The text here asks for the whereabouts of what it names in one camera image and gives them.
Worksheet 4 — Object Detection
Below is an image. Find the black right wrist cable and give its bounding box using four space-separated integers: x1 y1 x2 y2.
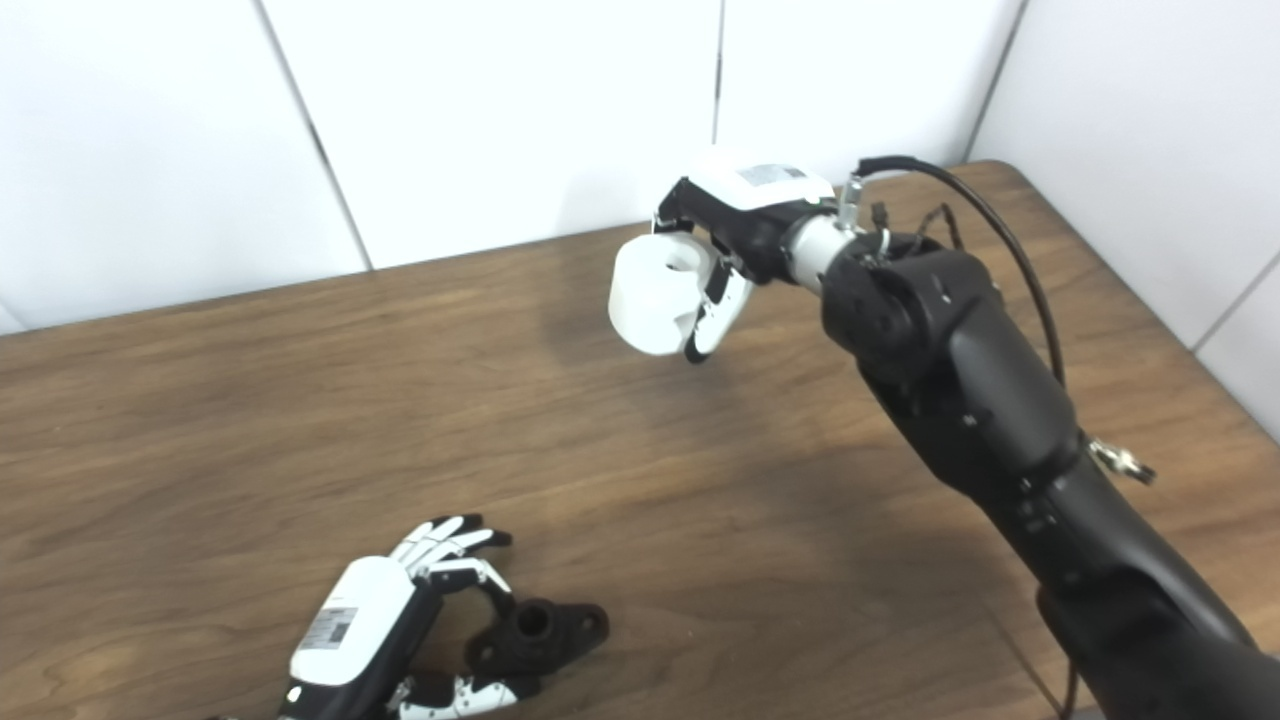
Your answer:
857 155 1066 386

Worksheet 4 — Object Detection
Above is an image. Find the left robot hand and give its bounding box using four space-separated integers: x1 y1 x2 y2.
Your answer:
275 514 546 720

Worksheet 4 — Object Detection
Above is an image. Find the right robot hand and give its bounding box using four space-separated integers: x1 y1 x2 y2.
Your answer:
652 150 841 365

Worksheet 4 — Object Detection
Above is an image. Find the round white piece with holes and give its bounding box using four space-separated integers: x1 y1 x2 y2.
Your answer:
608 232 719 357

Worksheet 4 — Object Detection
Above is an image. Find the black flanged holder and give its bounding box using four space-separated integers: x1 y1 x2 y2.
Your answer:
466 598 610 677

